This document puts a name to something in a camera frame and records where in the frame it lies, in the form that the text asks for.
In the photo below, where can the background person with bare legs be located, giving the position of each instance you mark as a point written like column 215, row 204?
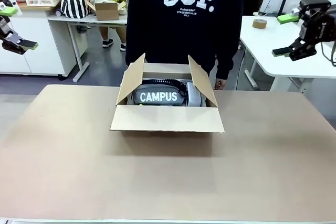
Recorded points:
column 105, row 33

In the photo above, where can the brown cardboard shipping box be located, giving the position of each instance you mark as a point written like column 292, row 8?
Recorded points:
column 168, row 119

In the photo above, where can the small open cardboard box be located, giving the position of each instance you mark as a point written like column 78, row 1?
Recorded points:
column 106, row 11

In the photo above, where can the person's left forearm navy sleeve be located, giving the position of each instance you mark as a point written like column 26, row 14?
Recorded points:
column 227, row 61

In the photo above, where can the light grey folded item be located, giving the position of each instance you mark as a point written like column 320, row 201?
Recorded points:
column 195, row 95

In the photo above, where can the person's left hand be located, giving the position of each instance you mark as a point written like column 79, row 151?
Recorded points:
column 220, row 84

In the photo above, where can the brown packing tape roll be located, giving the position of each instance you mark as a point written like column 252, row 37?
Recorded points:
column 260, row 26

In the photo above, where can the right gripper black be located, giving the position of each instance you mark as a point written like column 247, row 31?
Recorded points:
column 321, row 27

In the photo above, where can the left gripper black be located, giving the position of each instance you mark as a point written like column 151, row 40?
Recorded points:
column 4, row 26

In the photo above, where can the grey checked fabric under desk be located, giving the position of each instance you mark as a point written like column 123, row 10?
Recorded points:
column 84, row 29

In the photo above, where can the person in navy sweatshirt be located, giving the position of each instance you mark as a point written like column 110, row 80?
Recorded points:
column 183, row 24

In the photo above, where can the white desk with slanted leg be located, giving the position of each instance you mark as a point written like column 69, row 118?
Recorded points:
column 84, row 22

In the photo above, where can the white cabinet with wooden top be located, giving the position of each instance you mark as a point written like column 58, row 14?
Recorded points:
column 39, row 45

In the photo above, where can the small blue purple object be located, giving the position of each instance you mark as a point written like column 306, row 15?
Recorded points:
column 58, row 12

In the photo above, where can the grey pouch with CAMPUS print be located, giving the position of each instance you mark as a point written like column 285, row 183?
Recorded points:
column 157, row 96

